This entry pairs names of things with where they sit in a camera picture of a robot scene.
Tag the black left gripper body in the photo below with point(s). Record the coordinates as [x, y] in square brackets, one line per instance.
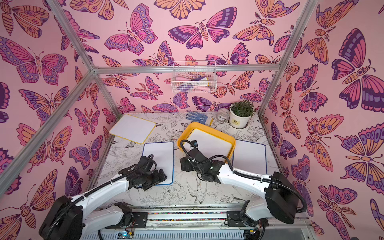
[152, 179]

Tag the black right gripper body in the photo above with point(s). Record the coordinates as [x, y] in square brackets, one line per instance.
[190, 163]

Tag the blue-framed whiteboard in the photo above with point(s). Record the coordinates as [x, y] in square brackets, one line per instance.
[250, 157]
[164, 155]

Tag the yellow plastic storage tray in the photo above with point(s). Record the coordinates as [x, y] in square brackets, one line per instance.
[199, 126]

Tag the yellow-framed whiteboard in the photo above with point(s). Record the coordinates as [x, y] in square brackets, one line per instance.
[210, 144]
[132, 128]

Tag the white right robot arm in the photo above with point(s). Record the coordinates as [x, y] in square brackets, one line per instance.
[277, 197]

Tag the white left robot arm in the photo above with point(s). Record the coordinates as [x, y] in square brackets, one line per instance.
[71, 218]

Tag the white plant pot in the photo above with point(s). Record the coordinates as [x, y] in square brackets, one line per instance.
[238, 122]

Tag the green circuit board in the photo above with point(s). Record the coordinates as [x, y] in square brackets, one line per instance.
[124, 235]

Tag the green potted plant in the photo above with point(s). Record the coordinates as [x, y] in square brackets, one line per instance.
[243, 108]

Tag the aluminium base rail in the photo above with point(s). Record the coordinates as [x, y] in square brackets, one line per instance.
[204, 223]

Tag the white wire wall basket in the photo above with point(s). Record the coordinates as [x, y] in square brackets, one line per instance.
[194, 77]

